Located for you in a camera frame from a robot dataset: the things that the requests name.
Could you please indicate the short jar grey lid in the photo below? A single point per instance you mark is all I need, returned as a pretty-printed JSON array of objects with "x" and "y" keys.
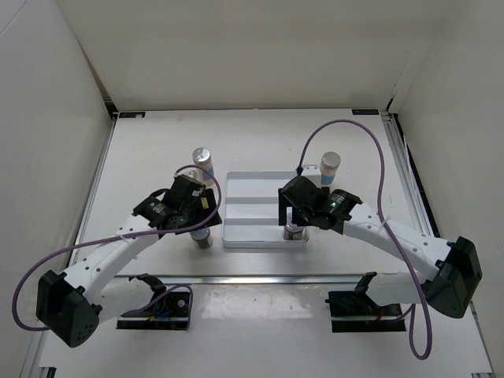
[{"x": 202, "y": 237}]

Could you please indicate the tall white jar blue label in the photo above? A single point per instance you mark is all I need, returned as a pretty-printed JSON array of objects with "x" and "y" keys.
[{"x": 330, "y": 163}]

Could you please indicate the small yellow label bottle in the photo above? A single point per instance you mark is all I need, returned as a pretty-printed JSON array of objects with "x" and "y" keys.
[{"x": 205, "y": 203}]

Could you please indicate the tall white jar silver lid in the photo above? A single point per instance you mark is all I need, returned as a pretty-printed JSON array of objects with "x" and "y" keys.
[{"x": 202, "y": 158}]

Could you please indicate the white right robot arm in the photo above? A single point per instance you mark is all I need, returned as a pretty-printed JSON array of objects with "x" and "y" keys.
[{"x": 448, "y": 272}]

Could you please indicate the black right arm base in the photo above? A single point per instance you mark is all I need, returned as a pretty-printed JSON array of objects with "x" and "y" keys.
[{"x": 352, "y": 314}]

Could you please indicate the aluminium frame rail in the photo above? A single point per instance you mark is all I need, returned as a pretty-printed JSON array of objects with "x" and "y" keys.
[{"x": 258, "y": 279}]

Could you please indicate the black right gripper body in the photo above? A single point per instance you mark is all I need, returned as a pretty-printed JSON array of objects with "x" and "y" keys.
[{"x": 300, "y": 217}]

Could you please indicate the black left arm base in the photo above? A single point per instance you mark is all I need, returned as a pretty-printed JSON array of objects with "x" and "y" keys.
[{"x": 171, "y": 313}]

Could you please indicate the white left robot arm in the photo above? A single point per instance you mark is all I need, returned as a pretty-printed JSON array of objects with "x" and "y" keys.
[{"x": 74, "y": 302}]

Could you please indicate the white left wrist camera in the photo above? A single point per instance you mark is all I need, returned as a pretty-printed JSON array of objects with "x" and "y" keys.
[{"x": 195, "y": 174}]

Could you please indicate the white divided tray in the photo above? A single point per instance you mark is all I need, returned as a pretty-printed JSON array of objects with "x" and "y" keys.
[{"x": 251, "y": 219}]

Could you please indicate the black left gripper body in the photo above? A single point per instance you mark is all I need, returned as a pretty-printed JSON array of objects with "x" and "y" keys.
[{"x": 190, "y": 213}]

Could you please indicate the short jar orange label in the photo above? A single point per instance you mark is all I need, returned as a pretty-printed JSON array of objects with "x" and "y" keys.
[{"x": 292, "y": 231}]

